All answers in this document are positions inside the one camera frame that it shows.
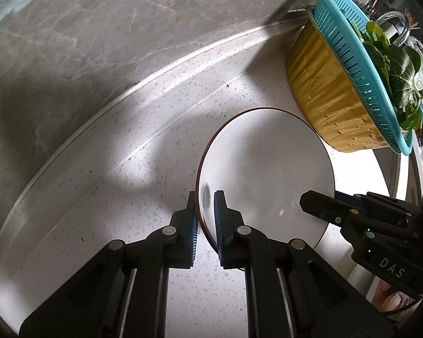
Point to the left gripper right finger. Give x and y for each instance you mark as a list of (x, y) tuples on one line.
[(291, 290)]

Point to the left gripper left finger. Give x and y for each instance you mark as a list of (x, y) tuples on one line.
[(122, 290)]

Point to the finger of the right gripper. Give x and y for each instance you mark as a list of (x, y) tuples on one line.
[(352, 201), (327, 208)]

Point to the white bowl with dark rim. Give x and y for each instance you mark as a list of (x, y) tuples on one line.
[(264, 160)]

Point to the person's right hand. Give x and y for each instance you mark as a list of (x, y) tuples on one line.
[(391, 302)]

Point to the yellow basin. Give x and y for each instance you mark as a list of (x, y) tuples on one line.
[(327, 97)]

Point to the green leafy vegetables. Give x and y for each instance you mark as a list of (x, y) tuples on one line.
[(397, 67)]

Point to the chrome sink faucet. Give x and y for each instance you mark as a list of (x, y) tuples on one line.
[(396, 26)]

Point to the teal strainer basket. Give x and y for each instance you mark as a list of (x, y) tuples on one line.
[(334, 19)]

